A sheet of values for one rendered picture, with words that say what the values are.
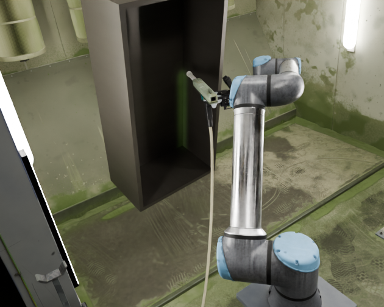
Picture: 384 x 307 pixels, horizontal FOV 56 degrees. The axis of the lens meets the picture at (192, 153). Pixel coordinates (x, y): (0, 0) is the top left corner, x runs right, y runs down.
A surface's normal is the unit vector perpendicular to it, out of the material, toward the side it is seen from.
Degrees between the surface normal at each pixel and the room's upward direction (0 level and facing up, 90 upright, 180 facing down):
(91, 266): 0
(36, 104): 57
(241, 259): 53
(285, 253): 5
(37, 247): 90
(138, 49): 102
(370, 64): 90
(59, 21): 90
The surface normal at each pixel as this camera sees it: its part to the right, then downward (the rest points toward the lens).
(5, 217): 0.55, 0.36
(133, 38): 0.64, 0.50
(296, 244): -0.03, -0.85
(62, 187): 0.40, -0.16
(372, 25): -0.83, 0.36
